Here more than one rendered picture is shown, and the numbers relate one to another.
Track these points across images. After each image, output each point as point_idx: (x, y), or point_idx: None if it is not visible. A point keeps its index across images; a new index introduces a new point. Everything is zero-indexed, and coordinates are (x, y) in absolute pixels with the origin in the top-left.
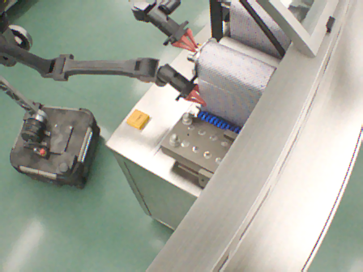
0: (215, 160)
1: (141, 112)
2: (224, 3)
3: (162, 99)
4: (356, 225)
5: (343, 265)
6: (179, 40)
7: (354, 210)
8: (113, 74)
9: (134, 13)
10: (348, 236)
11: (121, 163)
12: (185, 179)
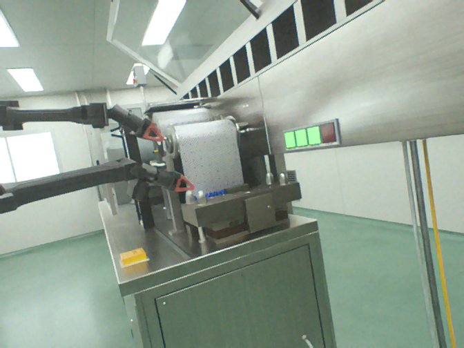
0: (244, 193)
1: (130, 250)
2: None
3: (136, 248)
4: (353, 320)
5: (402, 340)
6: (150, 123)
7: (336, 316)
8: (94, 180)
9: (94, 111)
10: (364, 329)
11: (148, 319)
12: (235, 241)
